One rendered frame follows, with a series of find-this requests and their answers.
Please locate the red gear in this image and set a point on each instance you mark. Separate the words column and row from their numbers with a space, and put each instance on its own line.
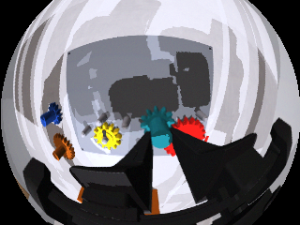
column 192, row 127

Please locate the orange gear with hub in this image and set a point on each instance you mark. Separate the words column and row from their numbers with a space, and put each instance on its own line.
column 63, row 147

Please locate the teal gear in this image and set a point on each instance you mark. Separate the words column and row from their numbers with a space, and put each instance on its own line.
column 158, row 123

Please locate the blue gear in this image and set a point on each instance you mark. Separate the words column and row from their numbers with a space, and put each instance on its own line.
column 52, row 116

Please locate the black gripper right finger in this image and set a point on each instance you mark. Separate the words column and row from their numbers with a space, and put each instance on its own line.
column 202, row 162

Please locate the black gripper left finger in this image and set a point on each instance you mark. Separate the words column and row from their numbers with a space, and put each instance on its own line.
column 133, row 174

